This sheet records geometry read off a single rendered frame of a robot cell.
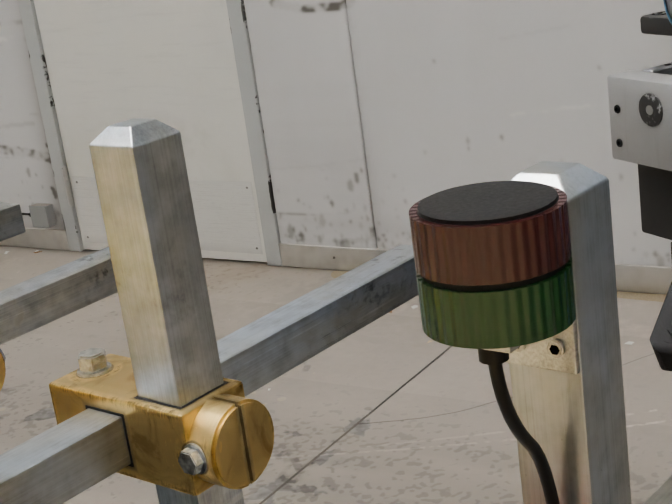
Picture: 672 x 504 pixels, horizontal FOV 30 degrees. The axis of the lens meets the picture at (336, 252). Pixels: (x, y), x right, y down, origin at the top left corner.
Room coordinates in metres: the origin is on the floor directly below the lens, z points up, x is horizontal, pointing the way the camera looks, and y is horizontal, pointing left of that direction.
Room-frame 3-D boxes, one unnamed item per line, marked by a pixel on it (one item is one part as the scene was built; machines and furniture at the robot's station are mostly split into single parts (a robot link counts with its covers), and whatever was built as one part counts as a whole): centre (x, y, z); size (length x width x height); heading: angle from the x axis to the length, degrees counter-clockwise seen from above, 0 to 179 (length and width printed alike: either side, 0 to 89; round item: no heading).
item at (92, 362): (0.71, 0.15, 0.98); 0.02 x 0.02 x 0.01
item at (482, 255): (0.46, -0.06, 1.10); 0.06 x 0.06 x 0.02
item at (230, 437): (0.67, 0.11, 0.95); 0.14 x 0.06 x 0.05; 49
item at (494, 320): (0.46, -0.06, 1.08); 0.06 x 0.06 x 0.02
